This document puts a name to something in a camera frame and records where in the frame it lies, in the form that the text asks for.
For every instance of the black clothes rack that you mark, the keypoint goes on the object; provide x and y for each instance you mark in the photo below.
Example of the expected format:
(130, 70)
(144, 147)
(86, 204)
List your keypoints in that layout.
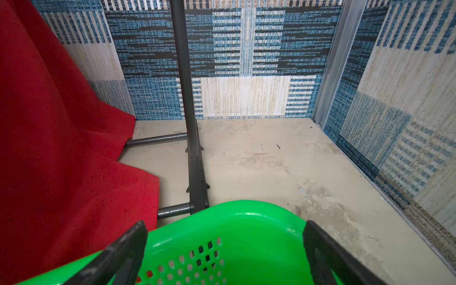
(198, 186)

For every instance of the green plastic basket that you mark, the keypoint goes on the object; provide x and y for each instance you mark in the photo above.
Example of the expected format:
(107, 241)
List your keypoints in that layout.
(234, 243)

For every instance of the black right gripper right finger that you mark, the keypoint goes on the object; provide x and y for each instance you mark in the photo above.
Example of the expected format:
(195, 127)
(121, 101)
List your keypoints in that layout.
(329, 262)

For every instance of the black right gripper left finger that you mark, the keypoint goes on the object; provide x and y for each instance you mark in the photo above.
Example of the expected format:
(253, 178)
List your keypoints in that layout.
(119, 263)

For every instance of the red shorts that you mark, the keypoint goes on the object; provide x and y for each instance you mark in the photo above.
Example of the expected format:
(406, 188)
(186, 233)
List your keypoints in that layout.
(64, 193)

